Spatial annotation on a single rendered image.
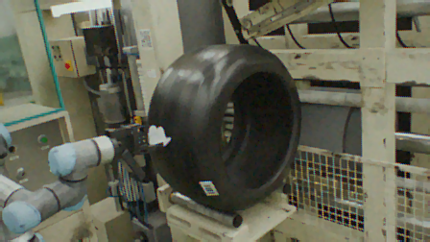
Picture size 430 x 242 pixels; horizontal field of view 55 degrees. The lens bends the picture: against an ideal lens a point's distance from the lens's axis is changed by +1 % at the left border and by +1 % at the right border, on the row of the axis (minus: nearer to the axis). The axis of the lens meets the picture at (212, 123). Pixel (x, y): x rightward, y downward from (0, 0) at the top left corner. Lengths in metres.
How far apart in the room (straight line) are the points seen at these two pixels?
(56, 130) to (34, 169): 0.18
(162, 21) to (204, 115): 0.49
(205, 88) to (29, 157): 0.83
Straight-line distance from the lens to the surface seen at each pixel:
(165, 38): 1.58
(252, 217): 1.63
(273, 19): 1.66
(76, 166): 1.09
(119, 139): 1.16
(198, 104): 1.22
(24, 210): 1.07
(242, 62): 1.30
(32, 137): 1.76
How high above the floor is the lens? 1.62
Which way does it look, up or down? 17 degrees down
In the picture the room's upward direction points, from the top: 8 degrees counter-clockwise
